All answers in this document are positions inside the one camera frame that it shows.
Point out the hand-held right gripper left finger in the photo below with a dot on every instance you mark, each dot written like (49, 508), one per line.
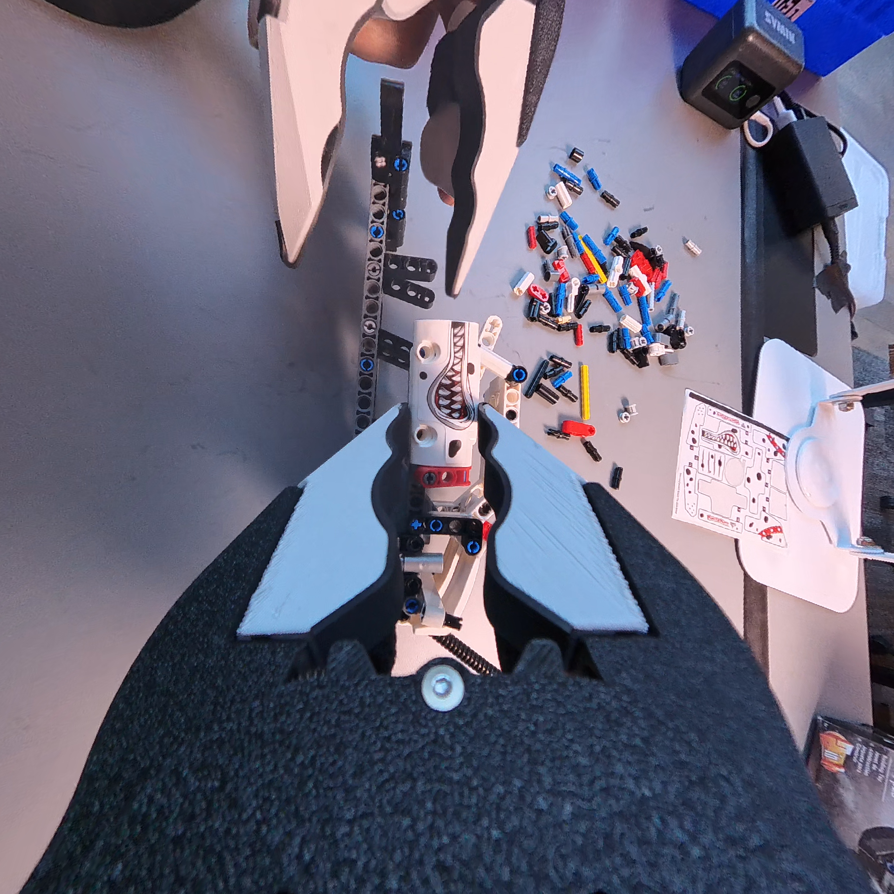
(321, 552)

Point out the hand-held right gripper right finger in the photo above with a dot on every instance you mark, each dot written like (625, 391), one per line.
(566, 552)

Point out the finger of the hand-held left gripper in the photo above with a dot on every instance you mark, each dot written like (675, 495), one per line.
(503, 105)
(300, 105)

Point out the toy truck chassis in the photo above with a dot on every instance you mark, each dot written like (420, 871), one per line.
(374, 279)

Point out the white toothed toy panel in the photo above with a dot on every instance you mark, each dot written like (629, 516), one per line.
(436, 391)

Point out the person's left forearm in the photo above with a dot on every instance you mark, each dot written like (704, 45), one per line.
(119, 10)

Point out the grey desk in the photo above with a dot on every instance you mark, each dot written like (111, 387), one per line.
(174, 419)

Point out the red toy beam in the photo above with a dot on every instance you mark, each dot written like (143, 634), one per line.
(576, 427)

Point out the black ribbed toy rod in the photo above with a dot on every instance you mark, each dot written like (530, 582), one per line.
(464, 654)

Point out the yellow toy axle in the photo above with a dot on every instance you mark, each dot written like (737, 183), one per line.
(585, 391)

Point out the white sticker sheet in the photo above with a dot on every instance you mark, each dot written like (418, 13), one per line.
(726, 482)

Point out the black box device with display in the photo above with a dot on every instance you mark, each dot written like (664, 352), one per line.
(740, 70)

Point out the pile of small toy pieces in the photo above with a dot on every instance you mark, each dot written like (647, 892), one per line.
(614, 279)

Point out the white book stand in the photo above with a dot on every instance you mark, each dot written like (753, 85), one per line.
(789, 559)

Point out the black power adapter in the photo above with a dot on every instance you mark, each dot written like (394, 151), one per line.
(810, 174)

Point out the blue plastic bin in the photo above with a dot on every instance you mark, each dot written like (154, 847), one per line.
(852, 28)

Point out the white flat pad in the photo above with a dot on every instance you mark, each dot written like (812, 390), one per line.
(869, 230)

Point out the toy truck box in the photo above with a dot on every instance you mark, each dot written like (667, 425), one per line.
(852, 803)

